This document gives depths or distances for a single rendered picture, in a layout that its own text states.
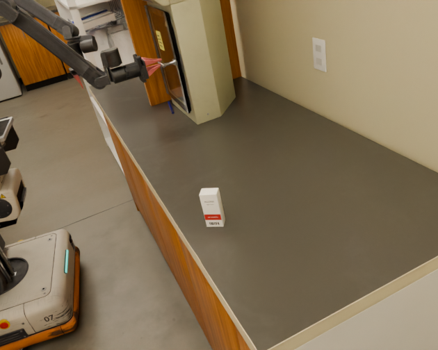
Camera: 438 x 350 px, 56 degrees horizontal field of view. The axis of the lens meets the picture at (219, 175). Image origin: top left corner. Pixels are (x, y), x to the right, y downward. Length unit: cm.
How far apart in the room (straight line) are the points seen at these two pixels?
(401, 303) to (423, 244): 14
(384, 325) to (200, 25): 116
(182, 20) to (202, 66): 19
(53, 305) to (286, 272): 142
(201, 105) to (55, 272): 117
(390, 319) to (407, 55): 70
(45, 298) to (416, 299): 165
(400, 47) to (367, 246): 58
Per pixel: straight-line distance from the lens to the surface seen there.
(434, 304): 114
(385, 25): 132
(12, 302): 227
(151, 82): 198
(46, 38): 163
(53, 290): 220
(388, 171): 128
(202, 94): 167
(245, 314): 90
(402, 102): 134
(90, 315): 239
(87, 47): 193
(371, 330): 102
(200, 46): 163
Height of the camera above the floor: 164
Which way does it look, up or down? 32 degrees down
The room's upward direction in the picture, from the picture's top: 12 degrees counter-clockwise
